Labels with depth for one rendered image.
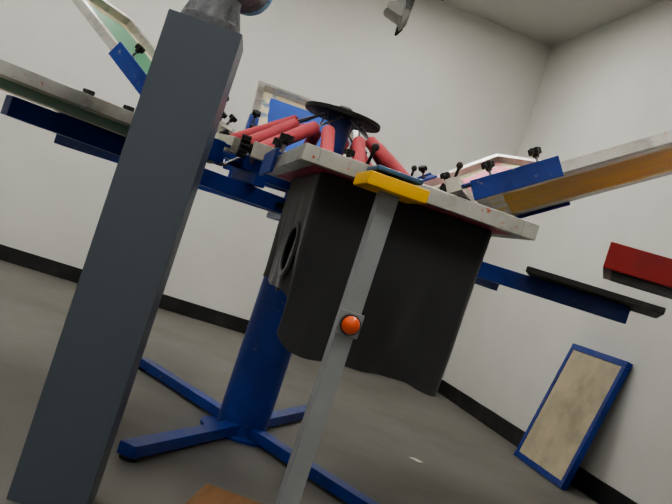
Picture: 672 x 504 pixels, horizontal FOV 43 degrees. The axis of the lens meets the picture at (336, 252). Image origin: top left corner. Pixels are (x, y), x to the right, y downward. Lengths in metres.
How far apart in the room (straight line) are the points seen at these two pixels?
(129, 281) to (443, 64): 5.25
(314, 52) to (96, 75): 1.66
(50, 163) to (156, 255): 4.66
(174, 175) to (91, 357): 0.47
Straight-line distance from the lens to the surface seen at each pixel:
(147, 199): 2.03
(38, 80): 2.45
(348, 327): 1.67
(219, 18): 2.09
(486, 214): 1.98
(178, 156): 2.02
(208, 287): 6.61
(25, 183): 6.66
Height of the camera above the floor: 0.76
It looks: 1 degrees up
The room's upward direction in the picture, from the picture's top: 18 degrees clockwise
